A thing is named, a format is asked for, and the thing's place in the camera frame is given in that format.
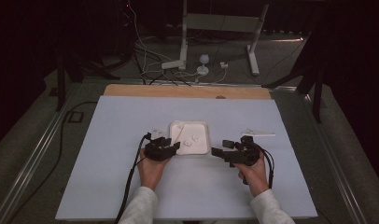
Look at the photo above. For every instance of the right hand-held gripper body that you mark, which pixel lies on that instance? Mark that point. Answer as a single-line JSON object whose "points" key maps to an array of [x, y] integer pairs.
{"points": [[245, 154]]}

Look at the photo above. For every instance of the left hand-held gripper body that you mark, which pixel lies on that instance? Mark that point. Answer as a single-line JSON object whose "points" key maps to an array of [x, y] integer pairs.
{"points": [[156, 152]]}

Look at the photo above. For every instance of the white power strip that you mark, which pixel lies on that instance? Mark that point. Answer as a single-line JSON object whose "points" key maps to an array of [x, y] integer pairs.
{"points": [[172, 64]]}

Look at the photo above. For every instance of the white plug adapter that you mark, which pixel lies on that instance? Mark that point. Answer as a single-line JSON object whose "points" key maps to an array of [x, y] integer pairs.
{"points": [[223, 65]]}

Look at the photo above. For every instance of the small white food piece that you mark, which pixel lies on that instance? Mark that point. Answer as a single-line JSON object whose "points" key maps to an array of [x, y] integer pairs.
{"points": [[194, 137], [179, 126], [187, 143]]}

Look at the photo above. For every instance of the pale table cover sheet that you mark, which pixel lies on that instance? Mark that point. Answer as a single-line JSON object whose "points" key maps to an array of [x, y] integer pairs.
{"points": [[116, 130]]}

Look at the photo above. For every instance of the aluminium floor rail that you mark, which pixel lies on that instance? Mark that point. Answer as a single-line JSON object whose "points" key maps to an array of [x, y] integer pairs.
{"points": [[330, 155], [29, 165]]}

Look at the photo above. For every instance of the thin wooden skewer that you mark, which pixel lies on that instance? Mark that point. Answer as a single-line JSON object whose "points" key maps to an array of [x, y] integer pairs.
{"points": [[177, 133]]}

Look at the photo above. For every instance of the person's left hand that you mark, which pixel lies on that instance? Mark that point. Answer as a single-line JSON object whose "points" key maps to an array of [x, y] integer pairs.
{"points": [[151, 174]]}

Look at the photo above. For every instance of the black tripod stand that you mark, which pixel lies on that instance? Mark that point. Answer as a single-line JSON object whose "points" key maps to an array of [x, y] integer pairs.
{"points": [[61, 81], [316, 93]]}

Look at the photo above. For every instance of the white square tray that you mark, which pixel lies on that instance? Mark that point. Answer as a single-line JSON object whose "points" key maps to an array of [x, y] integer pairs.
{"points": [[198, 129]]}

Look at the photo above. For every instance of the small white round lamp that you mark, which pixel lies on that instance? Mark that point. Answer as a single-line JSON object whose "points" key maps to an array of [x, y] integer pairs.
{"points": [[203, 62]]}

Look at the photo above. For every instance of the person's right hand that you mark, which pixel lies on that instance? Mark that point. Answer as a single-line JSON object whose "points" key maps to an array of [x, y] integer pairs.
{"points": [[256, 177]]}

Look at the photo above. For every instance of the grey metal stand frame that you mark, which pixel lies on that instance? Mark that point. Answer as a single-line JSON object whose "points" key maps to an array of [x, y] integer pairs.
{"points": [[220, 23]]}

